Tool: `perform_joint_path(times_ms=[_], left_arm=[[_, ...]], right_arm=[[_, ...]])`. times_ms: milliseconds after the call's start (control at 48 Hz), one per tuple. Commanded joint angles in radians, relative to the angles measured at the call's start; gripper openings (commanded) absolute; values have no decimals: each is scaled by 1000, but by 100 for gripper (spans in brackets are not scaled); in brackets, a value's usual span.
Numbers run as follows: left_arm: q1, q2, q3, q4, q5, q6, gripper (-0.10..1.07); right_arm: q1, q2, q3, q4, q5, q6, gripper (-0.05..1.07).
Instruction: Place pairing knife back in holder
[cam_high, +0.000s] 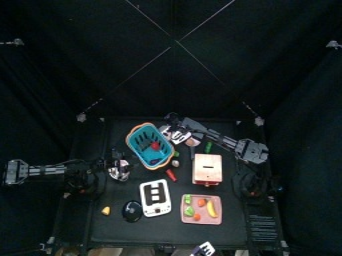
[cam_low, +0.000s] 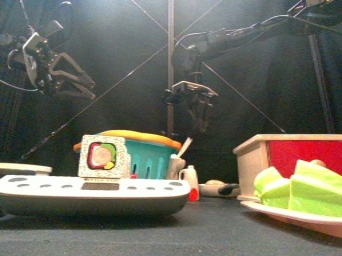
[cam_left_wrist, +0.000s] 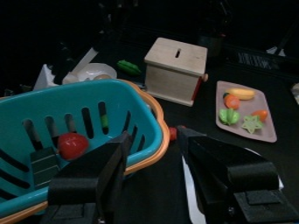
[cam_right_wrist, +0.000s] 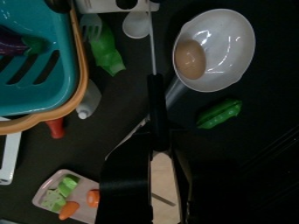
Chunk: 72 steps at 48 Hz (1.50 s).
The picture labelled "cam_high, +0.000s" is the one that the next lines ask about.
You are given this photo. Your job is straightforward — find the pink toy bowl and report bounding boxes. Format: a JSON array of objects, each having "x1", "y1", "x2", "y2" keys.
[{"x1": 108, "y1": 158, "x2": 132, "y2": 182}]

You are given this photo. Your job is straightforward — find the white purple patterned object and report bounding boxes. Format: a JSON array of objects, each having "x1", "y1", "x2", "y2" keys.
[{"x1": 190, "y1": 241, "x2": 217, "y2": 256}]

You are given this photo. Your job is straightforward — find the red toy pepper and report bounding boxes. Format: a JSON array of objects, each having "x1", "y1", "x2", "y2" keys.
[{"x1": 165, "y1": 168, "x2": 178, "y2": 183}]

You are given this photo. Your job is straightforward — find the yellow toy banana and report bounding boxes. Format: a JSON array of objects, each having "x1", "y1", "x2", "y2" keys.
[{"x1": 206, "y1": 199, "x2": 219, "y2": 219}]

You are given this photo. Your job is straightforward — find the black round dish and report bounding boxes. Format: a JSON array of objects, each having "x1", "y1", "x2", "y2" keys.
[{"x1": 122, "y1": 199, "x2": 144, "y2": 223}]

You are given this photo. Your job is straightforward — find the pink toy tray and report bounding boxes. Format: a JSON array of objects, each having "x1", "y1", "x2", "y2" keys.
[{"x1": 179, "y1": 194, "x2": 223, "y2": 226}]

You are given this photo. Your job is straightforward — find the white grey toy knife holder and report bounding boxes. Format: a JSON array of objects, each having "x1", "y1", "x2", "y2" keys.
[{"x1": 158, "y1": 125, "x2": 194, "y2": 145}]

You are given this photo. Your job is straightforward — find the teal basket with orange rim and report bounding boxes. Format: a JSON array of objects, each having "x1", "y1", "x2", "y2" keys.
[{"x1": 124, "y1": 122, "x2": 177, "y2": 171}]

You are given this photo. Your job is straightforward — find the pale toy toaster box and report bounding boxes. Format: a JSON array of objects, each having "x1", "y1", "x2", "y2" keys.
[{"x1": 191, "y1": 153, "x2": 225, "y2": 185}]

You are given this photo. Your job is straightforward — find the black printed label plate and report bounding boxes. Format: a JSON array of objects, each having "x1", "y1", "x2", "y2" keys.
[{"x1": 246, "y1": 213, "x2": 281, "y2": 248}]

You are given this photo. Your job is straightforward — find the white toy pan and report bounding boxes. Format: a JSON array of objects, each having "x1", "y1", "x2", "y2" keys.
[{"x1": 185, "y1": 136, "x2": 203, "y2": 161}]

